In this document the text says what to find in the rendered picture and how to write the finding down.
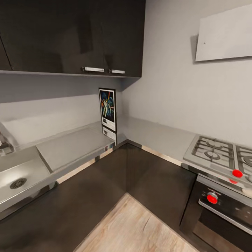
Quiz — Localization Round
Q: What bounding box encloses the poster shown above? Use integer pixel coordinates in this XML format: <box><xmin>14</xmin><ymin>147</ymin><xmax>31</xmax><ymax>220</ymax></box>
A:
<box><xmin>98</xmin><ymin>87</ymin><xmax>117</xmax><ymax>133</ymax></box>

